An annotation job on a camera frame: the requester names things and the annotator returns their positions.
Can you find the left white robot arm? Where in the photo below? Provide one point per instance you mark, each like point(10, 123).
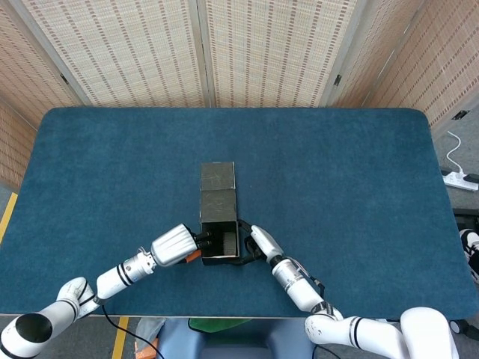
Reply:
point(112, 278)

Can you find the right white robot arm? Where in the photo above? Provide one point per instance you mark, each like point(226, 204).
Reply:
point(299, 288)

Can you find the black screen hinge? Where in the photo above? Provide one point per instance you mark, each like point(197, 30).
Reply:
point(338, 79)
point(64, 78)
point(460, 114)

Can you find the black floor object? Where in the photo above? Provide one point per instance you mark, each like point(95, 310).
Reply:
point(466, 217)

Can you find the green cloth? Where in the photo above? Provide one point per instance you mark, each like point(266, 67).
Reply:
point(213, 324)

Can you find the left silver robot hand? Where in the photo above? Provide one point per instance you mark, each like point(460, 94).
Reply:
point(174, 245)

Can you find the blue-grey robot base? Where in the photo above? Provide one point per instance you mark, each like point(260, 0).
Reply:
point(235, 344)

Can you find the black and white shoe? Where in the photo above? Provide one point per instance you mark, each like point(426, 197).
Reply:
point(472, 239)

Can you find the yellow floor tape strip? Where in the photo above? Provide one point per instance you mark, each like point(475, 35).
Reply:
point(8, 217)
point(120, 340)

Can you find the blue felt table cover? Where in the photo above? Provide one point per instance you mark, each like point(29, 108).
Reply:
point(112, 149)

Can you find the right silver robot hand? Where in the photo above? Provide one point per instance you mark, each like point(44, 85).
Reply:
point(267, 243)

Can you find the grey and orange bag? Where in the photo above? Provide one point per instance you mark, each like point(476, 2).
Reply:
point(147, 329)

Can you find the white power strip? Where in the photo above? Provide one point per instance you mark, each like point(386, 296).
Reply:
point(458, 182)

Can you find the dark foldable cardboard box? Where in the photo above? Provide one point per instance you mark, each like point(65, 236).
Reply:
point(217, 209)

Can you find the woven bamboo screen panel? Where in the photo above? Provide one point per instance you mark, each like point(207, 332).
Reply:
point(131, 52)
point(273, 52)
point(22, 75)
point(430, 56)

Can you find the black caster wheel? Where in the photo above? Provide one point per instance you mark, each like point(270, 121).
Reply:
point(459, 326)

